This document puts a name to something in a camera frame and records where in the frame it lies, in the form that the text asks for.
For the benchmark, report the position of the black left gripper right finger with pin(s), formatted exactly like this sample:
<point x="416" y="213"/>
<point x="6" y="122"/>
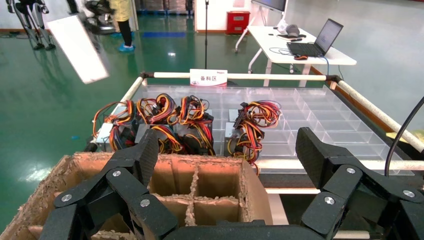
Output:
<point x="348" y="192"/>

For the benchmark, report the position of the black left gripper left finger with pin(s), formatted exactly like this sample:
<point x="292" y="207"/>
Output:
<point x="99" y="198"/>

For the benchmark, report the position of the small blue floor scrap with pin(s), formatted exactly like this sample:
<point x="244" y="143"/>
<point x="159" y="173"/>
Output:
<point x="75" y="137"/>

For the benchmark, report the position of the clear plastic divided tray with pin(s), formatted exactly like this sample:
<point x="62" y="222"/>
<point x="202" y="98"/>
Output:
<point x="314" y="112"/>

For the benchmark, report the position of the brown cardboard divider box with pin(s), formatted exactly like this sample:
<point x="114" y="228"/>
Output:
<point x="215" y="180"/>

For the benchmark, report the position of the orange computer mouse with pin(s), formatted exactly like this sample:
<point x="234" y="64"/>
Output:
<point x="300" y="57"/>

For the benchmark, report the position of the black laptop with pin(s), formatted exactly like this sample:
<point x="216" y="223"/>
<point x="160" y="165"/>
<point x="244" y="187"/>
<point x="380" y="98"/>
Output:
<point x="328" y="36"/>

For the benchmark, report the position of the white sign with red print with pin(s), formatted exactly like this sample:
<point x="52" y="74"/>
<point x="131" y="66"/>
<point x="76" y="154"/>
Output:
<point x="208" y="78"/>

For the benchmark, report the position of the white desk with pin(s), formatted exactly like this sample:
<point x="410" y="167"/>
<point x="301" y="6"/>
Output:
<point x="275" y="46"/>

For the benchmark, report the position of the grey cap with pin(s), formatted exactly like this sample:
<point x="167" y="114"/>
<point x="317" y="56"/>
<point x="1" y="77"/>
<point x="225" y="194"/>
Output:
<point x="292" y="30"/>

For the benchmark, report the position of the person in yellow jacket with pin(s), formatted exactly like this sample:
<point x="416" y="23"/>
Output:
<point x="125" y="30"/>

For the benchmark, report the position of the humanoid robot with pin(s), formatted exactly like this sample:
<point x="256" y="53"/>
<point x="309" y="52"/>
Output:
<point x="33" y="20"/>

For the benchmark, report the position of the black pole stand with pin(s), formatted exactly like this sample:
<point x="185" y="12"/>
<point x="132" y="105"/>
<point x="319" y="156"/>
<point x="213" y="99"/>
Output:
<point x="206" y="33"/>

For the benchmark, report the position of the red cabinet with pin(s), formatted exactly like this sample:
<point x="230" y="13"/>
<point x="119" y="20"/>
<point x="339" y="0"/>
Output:
<point x="238" y="23"/>

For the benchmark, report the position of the flat screen monitor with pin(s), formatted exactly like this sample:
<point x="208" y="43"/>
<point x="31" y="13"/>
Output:
<point x="270" y="5"/>

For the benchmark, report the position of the white padded pipe frame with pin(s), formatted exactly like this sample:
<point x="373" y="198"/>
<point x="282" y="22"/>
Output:
<point x="265" y="76"/>

